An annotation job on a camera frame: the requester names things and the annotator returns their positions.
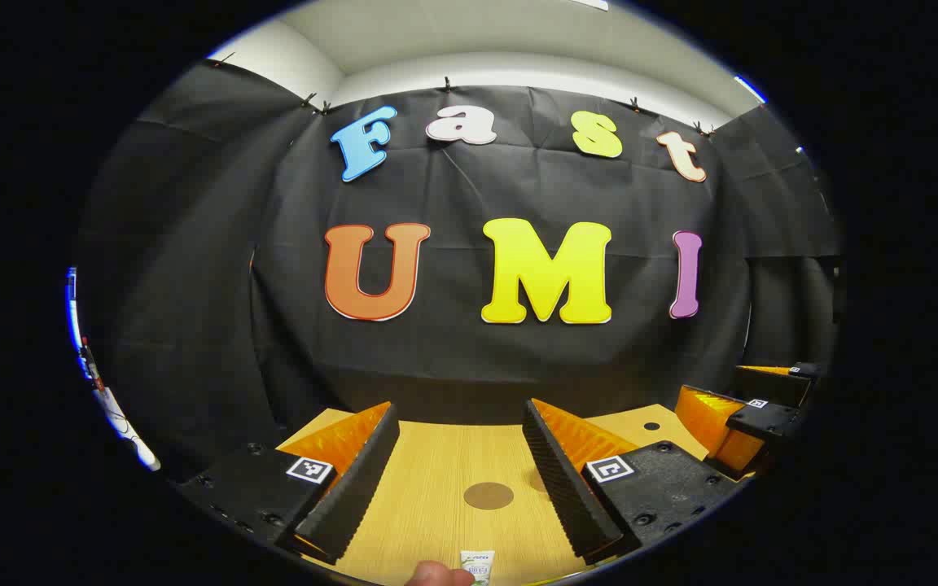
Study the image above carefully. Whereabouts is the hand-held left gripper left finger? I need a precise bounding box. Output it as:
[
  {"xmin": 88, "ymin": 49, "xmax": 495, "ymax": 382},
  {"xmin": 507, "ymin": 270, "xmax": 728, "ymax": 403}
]
[{"xmin": 176, "ymin": 400, "xmax": 401, "ymax": 566}]

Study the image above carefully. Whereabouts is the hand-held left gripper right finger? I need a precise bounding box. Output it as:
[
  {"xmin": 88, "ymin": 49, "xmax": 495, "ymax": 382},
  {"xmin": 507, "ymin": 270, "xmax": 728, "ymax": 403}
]
[{"xmin": 522, "ymin": 397, "xmax": 751, "ymax": 566}]

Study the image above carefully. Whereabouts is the brown round coaster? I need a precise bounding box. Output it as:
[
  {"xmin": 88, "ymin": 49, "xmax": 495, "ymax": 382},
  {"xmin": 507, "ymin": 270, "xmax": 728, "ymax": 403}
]
[{"xmin": 463, "ymin": 482, "xmax": 515, "ymax": 511}]

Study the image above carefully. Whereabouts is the white toothpaste tube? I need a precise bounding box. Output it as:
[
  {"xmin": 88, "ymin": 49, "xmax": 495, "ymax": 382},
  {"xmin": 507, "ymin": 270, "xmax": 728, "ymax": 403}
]
[{"xmin": 459, "ymin": 550, "xmax": 496, "ymax": 585}]

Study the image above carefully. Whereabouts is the wooden desktop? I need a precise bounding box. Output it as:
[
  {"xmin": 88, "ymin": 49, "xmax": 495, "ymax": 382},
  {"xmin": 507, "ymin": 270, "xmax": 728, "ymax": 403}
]
[{"xmin": 274, "ymin": 403, "xmax": 763, "ymax": 586}]

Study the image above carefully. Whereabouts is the black backdrop cloth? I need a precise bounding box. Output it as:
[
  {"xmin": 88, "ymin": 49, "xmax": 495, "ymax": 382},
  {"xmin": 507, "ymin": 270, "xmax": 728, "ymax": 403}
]
[{"xmin": 78, "ymin": 59, "xmax": 844, "ymax": 481}]

